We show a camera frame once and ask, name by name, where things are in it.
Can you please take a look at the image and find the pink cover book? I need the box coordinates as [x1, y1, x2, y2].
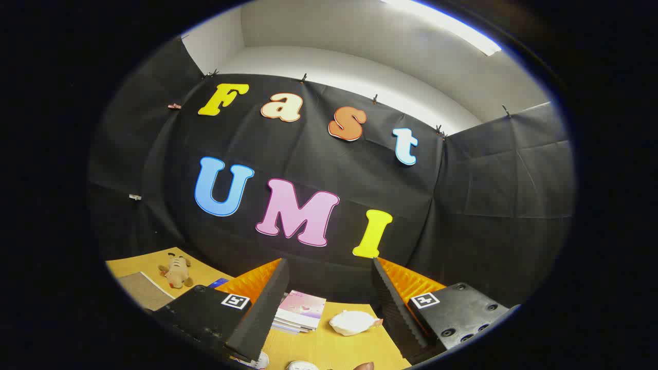
[276, 290, 327, 329]

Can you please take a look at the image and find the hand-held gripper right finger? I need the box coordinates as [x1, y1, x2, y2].
[372, 257, 521, 364]

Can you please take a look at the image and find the beige plush dog toy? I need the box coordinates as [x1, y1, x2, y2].
[158, 252, 194, 289]

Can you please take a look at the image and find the pale blue book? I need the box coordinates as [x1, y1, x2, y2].
[271, 318, 312, 335]

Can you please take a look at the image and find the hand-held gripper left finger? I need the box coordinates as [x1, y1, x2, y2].
[152, 258, 290, 362]

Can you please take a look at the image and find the white fabric storage box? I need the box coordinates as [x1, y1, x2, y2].
[117, 271, 175, 312]

